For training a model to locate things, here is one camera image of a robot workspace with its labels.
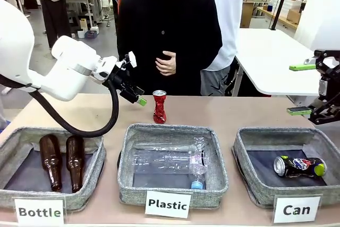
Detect wooden workbench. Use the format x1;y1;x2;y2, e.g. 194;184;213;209
256;6;299;30

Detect white Bottle label sign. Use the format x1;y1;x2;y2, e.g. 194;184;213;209
14;197;65;225

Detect grey fabric basket labelled Can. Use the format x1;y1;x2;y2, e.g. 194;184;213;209
232;127;340;209

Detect white Plastic label sign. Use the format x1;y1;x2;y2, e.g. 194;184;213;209
144;190;192;219

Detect small bottle with blue cap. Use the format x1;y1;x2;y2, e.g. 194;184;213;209
188;155;208;190

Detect black corrugated cable hose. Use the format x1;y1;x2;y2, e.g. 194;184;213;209
0;74;120;138

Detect crushed black soda can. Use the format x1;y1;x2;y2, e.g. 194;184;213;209
273;155;328;178

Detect grey fabric basket labelled Plastic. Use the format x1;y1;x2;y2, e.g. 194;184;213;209
117;123;230;210

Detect black stand pole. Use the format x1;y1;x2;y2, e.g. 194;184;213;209
269;0;293;31

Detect person in black coat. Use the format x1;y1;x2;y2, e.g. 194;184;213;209
116;0;224;96

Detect white Can label sign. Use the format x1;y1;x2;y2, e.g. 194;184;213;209
273;196;321;224

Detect brown glass beer bottle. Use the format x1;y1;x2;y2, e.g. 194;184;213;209
65;134;86;194
39;134;63;192

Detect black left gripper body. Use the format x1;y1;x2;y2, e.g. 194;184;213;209
107;58;135;97

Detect small cardboard box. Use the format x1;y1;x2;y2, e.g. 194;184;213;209
286;8;302;24

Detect brown wooden cabinet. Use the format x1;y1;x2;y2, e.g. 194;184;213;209
240;2;257;29

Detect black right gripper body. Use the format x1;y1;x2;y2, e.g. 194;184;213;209
318;63;340;107

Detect person in grey top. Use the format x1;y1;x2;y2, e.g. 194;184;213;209
27;0;73;49

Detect grey fabric basket labelled Bottle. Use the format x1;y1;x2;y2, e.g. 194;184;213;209
0;127;107;211

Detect person's left hand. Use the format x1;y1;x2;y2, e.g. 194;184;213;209
155;50;178;77

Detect crushed red soda can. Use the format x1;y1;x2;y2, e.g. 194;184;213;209
152;90;167;124

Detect large white table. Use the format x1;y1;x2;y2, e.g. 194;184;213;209
234;27;332;97

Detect large clear plastic bottle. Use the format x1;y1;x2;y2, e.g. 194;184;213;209
128;136;213;176

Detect stacked clear plastic containers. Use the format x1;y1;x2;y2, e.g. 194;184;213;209
280;0;303;18

